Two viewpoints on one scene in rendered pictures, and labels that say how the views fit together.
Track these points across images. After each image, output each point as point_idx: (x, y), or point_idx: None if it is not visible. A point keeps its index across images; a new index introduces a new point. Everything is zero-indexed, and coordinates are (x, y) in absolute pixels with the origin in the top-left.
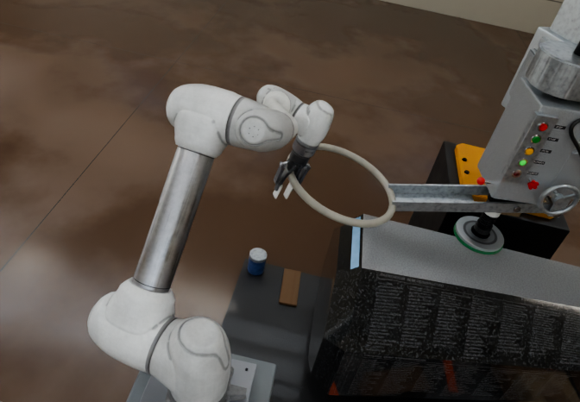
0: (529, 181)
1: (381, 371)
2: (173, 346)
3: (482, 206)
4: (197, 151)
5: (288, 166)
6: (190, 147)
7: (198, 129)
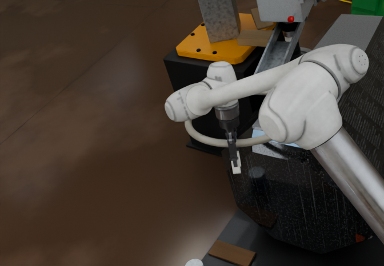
0: None
1: (383, 177)
2: None
3: (296, 36)
4: (341, 125)
5: (233, 136)
6: (338, 127)
7: (331, 108)
